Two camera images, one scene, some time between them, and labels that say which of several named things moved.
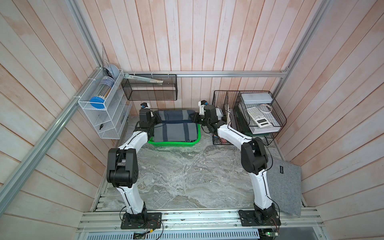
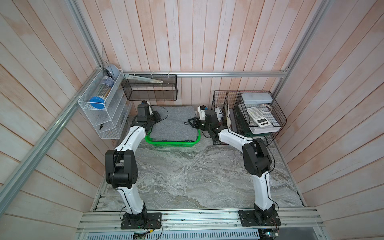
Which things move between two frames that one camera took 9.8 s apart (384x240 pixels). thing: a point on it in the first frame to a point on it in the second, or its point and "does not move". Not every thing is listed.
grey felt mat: (284, 180) to (171, 127)
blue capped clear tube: (98, 102) does not move
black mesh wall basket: (138, 90) does not move
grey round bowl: (114, 70) does not move
